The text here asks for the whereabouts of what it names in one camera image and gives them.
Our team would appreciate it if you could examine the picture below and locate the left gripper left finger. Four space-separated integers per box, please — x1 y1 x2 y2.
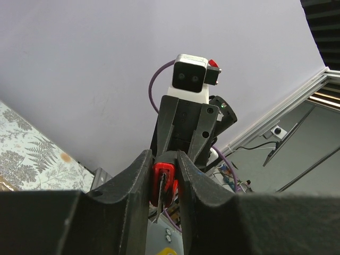
1 150 152 254

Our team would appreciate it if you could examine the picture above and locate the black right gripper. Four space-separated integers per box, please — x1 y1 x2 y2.
150 96 219 172

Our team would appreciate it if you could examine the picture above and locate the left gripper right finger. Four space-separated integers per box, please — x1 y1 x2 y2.
177 151 339 254

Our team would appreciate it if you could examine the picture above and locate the red black utility knife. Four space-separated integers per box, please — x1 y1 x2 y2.
150 162 178 223

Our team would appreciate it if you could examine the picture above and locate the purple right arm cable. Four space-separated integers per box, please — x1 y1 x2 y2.
148 59 245 224

